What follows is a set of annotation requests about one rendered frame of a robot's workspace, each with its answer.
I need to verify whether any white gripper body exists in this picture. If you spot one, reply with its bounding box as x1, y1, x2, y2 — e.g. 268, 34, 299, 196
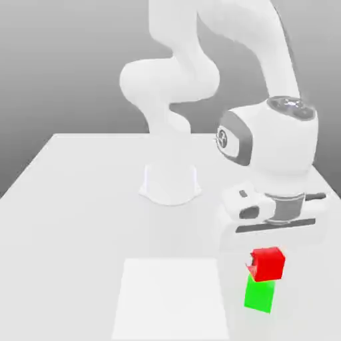
219, 206, 330, 250

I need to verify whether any small red cube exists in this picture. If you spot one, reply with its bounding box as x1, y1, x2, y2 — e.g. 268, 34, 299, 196
244, 246, 286, 282

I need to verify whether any small green cube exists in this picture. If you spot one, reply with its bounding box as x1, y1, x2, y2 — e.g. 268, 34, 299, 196
243, 274, 276, 314

